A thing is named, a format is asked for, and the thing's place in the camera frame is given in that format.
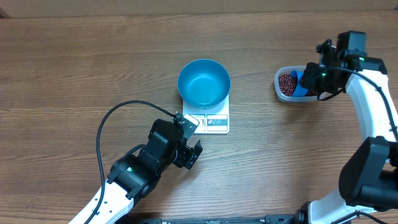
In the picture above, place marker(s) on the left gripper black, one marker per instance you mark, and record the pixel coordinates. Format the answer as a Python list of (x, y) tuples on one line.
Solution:
[(188, 156)]

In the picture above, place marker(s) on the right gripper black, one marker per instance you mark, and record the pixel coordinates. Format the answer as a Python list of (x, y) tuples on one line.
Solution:
[(311, 81)]

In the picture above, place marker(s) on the blue measuring scoop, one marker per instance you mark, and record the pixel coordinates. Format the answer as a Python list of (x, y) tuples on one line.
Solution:
[(299, 91)]

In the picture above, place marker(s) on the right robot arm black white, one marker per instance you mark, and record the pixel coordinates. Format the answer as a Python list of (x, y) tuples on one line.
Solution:
[(364, 185)]

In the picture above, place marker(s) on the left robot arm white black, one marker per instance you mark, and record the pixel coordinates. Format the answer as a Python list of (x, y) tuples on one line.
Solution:
[(132, 178)]

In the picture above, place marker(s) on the white digital kitchen scale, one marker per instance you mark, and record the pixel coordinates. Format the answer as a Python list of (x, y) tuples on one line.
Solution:
[(212, 120)]

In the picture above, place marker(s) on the blue metal bowl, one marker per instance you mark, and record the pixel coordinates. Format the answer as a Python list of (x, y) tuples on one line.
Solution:
[(204, 83)]

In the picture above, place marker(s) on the clear plastic container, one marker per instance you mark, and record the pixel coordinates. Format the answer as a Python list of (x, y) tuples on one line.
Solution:
[(291, 99)]

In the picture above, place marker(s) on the red adzuki beans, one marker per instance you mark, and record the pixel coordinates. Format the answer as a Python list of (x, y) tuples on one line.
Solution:
[(287, 85)]

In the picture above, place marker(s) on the black mounting rail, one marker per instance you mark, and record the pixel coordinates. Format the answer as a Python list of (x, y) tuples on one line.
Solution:
[(268, 219)]

